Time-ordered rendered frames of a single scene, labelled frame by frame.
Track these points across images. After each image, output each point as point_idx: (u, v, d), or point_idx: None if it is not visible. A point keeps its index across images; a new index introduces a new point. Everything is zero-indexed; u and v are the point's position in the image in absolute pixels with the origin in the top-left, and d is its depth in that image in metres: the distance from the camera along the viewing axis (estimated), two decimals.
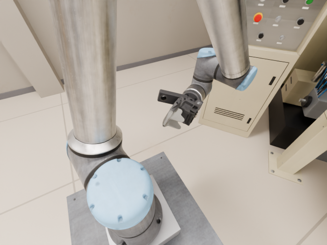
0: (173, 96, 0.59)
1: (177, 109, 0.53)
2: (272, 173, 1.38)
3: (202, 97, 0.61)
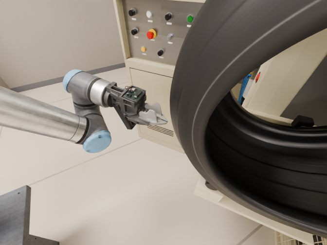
0: (125, 117, 0.54)
1: (141, 116, 0.49)
2: None
3: (102, 90, 0.48)
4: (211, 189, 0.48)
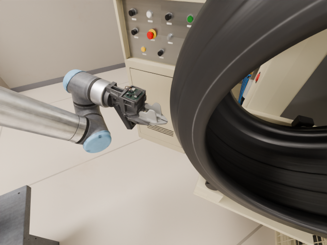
0: (125, 117, 0.54)
1: (141, 116, 0.49)
2: None
3: (102, 90, 0.48)
4: None
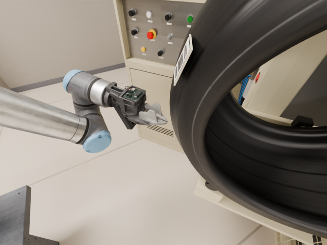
0: (125, 117, 0.54)
1: (141, 116, 0.49)
2: None
3: (102, 91, 0.48)
4: (211, 189, 0.49)
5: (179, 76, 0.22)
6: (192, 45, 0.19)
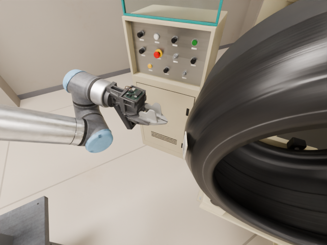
0: (125, 117, 0.54)
1: (141, 116, 0.49)
2: (199, 201, 1.37)
3: (102, 90, 0.48)
4: None
5: (184, 156, 0.35)
6: (187, 142, 0.33)
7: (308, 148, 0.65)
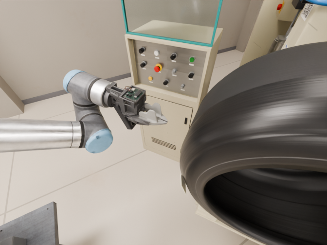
0: (125, 117, 0.54)
1: (141, 116, 0.49)
2: (197, 204, 1.45)
3: (102, 91, 0.48)
4: None
5: (184, 191, 0.49)
6: (181, 182, 0.47)
7: None
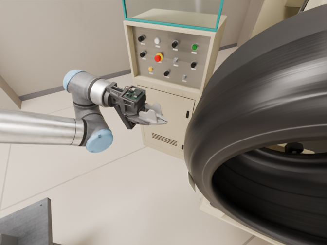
0: (125, 117, 0.54)
1: (141, 116, 0.49)
2: (199, 201, 1.39)
3: (102, 90, 0.48)
4: None
5: (193, 189, 0.46)
6: (188, 179, 0.44)
7: (305, 151, 0.66)
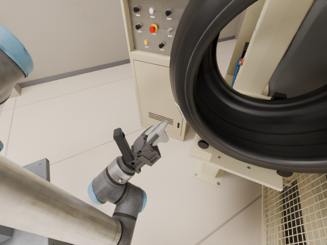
0: (127, 141, 0.52)
1: None
2: (194, 176, 1.43)
3: None
4: (207, 147, 0.59)
5: (183, 116, 0.49)
6: (177, 104, 0.48)
7: None
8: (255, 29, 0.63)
